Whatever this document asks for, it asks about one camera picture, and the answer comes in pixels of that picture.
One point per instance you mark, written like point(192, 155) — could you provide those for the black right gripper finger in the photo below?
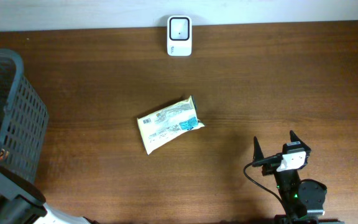
point(295, 138)
point(258, 154)

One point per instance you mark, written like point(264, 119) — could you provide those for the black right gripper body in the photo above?
point(270, 167)

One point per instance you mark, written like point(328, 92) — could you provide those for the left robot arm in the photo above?
point(22, 202)

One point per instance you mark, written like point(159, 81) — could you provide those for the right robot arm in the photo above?
point(302, 200)

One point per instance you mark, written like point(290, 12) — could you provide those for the grey plastic basket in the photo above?
point(23, 118)

